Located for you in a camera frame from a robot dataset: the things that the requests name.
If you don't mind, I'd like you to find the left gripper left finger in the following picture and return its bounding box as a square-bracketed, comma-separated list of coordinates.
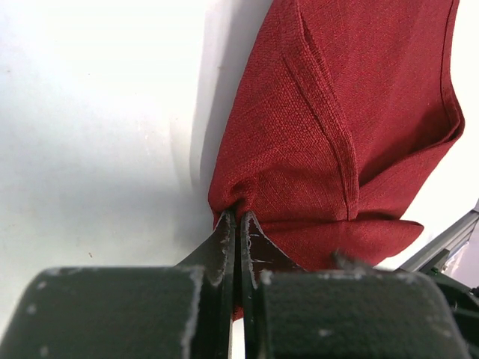
[1, 212, 236, 358]

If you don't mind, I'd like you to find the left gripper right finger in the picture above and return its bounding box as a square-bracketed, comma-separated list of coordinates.
[240, 212, 468, 358]

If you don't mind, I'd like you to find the red cloth napkin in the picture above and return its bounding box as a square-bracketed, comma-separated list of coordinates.
[207, 0, 466, 322]

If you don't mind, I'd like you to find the aluminium front frame rail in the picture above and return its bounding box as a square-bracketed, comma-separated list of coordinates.
[398, 209, 478, 274]

